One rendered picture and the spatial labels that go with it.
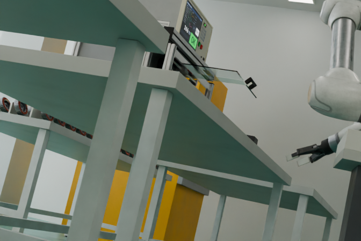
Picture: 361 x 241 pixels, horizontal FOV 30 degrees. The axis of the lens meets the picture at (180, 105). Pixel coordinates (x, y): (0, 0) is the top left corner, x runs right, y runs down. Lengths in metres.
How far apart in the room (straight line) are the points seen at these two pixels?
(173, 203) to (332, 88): 4.04
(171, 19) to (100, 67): 1.03
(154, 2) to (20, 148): 4.06
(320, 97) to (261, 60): 5.89
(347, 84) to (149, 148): 1.08
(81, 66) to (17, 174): 4.96
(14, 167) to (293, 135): 3.38
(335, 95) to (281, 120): 5.64
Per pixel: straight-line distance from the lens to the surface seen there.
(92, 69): 2.02
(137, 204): 1.91
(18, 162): 6.91
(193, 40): 3.14
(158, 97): 1.95
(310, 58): 8.50
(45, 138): 4.07
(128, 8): 1.34
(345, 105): 2.72
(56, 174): 9.19
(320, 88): 2.73
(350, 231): 2.65
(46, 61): 2.09
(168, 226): 6.61
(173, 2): 3.02
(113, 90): 1.48
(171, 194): 6.56
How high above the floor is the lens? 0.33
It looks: 10 degrees up
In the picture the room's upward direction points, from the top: 13 degrees clockwise
